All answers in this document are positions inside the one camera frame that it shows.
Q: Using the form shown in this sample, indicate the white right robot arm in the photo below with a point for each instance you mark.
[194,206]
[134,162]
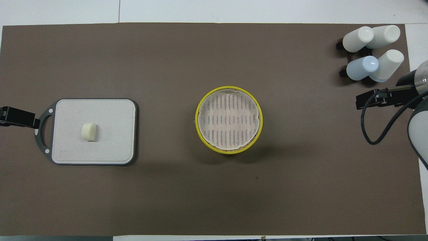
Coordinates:
[419,127]

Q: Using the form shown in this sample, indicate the brown table mat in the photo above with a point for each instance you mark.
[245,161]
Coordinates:
[214,201]

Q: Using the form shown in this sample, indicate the white plastic cup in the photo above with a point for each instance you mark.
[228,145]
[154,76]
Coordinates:
[356,40]
[389,65]
[384,35]

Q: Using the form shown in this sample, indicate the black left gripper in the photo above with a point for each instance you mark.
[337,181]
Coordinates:
[13,116]

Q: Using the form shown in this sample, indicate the white paper steamer liner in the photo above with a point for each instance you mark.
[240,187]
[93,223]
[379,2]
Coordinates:
[229,117]

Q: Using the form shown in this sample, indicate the grey white cutting board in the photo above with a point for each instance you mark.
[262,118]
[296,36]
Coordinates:
[110,140]

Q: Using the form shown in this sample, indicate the white steamed bun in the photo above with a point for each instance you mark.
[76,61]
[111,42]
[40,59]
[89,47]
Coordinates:
[89,132]

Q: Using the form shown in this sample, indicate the light blue plastic cup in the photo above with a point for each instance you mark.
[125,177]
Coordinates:
[361,68]

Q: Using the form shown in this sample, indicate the yellow steamer basket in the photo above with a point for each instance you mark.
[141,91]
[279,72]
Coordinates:
[231,153]
[199,134]

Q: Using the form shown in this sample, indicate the black cup rack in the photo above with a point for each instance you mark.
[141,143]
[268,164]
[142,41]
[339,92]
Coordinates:
[344,72]

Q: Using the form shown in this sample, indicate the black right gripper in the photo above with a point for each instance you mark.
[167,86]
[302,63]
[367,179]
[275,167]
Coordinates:
[388,97]

